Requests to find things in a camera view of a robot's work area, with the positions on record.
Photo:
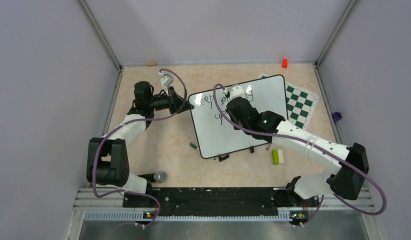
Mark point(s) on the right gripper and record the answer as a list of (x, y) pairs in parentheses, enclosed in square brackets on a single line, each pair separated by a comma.
[(231, 115)]

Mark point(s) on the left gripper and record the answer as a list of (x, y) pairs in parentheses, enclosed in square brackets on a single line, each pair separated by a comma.
[(175, 101)]

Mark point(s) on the white whiteboard black frame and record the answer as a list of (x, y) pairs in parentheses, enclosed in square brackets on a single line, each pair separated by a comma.
[(217, 137)]

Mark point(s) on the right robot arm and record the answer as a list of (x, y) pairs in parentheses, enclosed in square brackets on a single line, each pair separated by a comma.
[(346, 165)]

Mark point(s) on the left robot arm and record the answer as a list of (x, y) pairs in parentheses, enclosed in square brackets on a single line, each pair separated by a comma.
[(107, 158)]

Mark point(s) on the green cap marker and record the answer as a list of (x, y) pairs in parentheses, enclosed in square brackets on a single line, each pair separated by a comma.
[(193, 145)]

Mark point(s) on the cork stopper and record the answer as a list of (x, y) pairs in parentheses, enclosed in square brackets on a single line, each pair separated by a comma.
[(151, 64)]

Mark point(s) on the green lego brick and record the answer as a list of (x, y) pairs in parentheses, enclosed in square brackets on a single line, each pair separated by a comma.
[(275, 157)]

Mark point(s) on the green white chess mat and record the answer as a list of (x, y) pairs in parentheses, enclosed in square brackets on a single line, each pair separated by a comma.
[(300, 105)]

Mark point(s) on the white lego brick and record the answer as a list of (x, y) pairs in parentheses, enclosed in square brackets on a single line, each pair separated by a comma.
[(281, 156)]

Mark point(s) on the orange block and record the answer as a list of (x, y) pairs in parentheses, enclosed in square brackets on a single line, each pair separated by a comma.
[(285, 63)]

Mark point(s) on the microphone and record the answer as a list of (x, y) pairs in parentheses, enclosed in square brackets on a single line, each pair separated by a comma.
[(157, 177)]

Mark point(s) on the purple block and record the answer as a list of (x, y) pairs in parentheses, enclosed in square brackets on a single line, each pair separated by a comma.
[(336, 116)]

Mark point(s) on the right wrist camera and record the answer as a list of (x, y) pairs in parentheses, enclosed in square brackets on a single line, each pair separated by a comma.
[(234, 91)]

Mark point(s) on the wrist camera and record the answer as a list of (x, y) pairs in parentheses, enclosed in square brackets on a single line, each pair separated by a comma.
[(234, 91), (166, 81)]

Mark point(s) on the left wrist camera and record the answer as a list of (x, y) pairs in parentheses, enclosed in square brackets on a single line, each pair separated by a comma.
[(166, 81)]

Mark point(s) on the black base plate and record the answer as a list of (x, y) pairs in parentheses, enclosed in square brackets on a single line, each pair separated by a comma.
[(219, 201)]

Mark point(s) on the slotted cable duct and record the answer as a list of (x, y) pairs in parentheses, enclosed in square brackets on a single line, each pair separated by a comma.
[(140, 216)]

